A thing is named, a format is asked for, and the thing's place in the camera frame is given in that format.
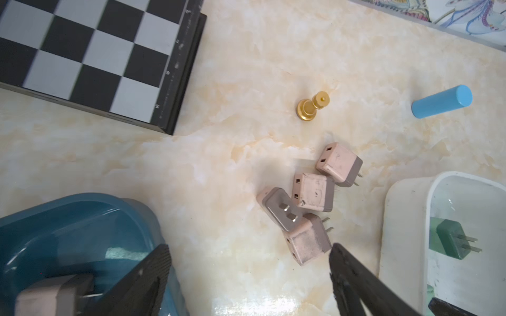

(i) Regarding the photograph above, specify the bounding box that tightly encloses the black white chessboard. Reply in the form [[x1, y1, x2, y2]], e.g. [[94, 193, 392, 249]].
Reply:
[[1, 0, 206, 134]]

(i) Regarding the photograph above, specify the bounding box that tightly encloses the light blue cylinder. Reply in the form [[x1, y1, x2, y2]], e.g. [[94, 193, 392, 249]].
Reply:
[[411, 85, 473, 119]]

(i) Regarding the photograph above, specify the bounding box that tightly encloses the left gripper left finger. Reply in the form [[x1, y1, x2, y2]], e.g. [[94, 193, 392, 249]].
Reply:
[[84, 244, 171, 315]]

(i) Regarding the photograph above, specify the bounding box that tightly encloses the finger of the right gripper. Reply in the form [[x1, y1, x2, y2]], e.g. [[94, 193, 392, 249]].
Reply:
[[428, 298, 476, 316]]

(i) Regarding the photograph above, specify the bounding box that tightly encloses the pink plug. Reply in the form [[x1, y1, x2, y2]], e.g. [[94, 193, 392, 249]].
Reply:
[[316, 142, 363, 188], [14, 274, 103, 316], [283, 213, 332, 266], [256, 187, 304, 232], [292, 172, 335, 213]]

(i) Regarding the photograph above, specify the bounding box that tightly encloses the teal storage box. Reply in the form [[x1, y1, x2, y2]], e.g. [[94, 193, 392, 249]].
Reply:
[[1, 193, 188, 315]]

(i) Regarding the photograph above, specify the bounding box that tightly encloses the white storage box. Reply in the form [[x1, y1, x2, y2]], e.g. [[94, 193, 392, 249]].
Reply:
[[379, 171, 505, 315]]

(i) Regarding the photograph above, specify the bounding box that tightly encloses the green plug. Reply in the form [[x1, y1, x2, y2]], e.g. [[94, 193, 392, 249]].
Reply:
[[437, 219, 482, 260], [429, 217, 445, 255]]

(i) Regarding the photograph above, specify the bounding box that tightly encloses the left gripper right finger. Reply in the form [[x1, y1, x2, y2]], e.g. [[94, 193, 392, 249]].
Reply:
[[329, 243, 419, 315]]

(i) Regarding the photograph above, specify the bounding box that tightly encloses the gold chess pawn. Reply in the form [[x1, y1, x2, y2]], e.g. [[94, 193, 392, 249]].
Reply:
[[296, 91, 330, 121]]

